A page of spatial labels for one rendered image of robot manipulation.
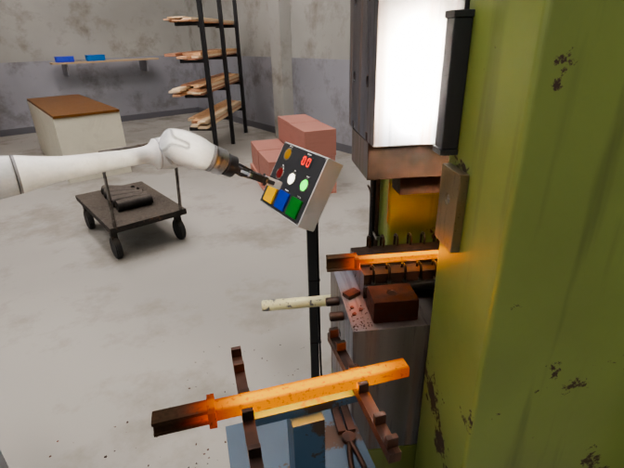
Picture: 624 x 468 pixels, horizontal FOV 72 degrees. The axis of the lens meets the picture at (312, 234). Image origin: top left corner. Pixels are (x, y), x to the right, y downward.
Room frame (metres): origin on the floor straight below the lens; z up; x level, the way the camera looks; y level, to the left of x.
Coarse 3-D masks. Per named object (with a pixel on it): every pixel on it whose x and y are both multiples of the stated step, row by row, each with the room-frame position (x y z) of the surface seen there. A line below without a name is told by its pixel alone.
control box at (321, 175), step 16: (288, 144) 1.79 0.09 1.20; (288, 160) 1.73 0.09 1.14; (304, 160) 1.64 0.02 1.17; (320, 160) 1.56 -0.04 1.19; (272, 176) 1.76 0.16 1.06; (288, 176) 1.67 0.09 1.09; (304, 176) 1.59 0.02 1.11; (320, 176) 1.52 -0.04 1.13; (336, 176) 1.55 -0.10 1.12; (288, 192) 1.62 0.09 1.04; (304, 192) 1.54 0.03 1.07; (320, 192) 1.52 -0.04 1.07; (272, 208) 1.65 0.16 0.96; (304, 208) 1.49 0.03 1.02; (320, 208) 1.52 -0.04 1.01; (304, 224) 1.48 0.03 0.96
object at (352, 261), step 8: (328, 256) 1.11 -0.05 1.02; (336, 256) 1.11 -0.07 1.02; (344, 256) 1.10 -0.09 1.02; (352, 256) 1.10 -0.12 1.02; (360, 256) 1.12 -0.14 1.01; (368, 256) 1.12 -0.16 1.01; (376, 256) 1.12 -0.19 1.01; (384, 256) 1.12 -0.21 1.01; (392, 256) 1.12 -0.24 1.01; (400, 256) 1.11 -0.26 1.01; (408, 256) 1.12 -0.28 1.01; (416, 256) 1.12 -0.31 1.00; (424, 256) 1.12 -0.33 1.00; (432, 256) 1.12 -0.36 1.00; (328, 264) 1.10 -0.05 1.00; (336, 264) 1.10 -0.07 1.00; (344, 264) 1.10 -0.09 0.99; (352, 264) 1.11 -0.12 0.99
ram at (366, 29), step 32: (352, 0) 1.26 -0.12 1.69; (384, 0) 0.99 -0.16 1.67; (416, 0) 1.00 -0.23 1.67; (448, 0) 1.00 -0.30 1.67; (352, 32) 1.25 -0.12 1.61; (384, 32) 0.99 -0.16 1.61; (416, 32) 1.00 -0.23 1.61; (352, 64) 1.24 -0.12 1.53; (384, 64) 0.99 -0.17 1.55; (416, 64) 1.00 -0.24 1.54; (352, 96) 1.24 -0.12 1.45; (384, 96) 0.99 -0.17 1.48; (416, 96) 1.00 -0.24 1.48; (384, 128) 0.99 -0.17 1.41; (416, 128) 1.00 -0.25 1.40
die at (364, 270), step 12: (360, 252) 1.19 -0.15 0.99; (372, 252) 1.18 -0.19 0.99; (384, 252) 1.18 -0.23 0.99; (396, 252) 1.18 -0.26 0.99; (360, 264) 1.09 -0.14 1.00; (372, 264) 1.09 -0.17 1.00; (384, 264) 1.09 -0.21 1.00; (396, 264) 1.10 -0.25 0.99; (408, 264) 1.10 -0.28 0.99; (360, 276) 1.08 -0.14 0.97; (384, 276) 1.05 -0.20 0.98; (396, 276) 1.05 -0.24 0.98; (408, 276) 1.05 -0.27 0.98; (432, 276) 1.06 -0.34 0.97; (360, 288) 1.07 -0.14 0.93
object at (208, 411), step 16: (368, 368) 0.62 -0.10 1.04; (384, 368) 0.62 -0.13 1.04; (400, 368) 0.62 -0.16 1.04; (288, 384) 0.59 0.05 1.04; (304, 384) 0.58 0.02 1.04; (320, 384) 0.58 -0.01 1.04; (336, 384) 0.58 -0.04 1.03; (352, 384) 0.59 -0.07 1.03; (208, 400) 0.55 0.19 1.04; (224, 400) 0.55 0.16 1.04; (240, 400) 0.55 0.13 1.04; (256, 400) 0.55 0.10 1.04; (272, 400) 0.55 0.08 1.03; (288, 400) 0.56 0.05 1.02; (304, 400) 0.57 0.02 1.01; (160, 416) 0.52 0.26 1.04; (176, 416) 0.52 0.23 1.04; (192, 416) 0.52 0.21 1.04; (208, 416) 0.52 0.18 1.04; (224, 416) 0.53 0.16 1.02; (160, 432) 0.51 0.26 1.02
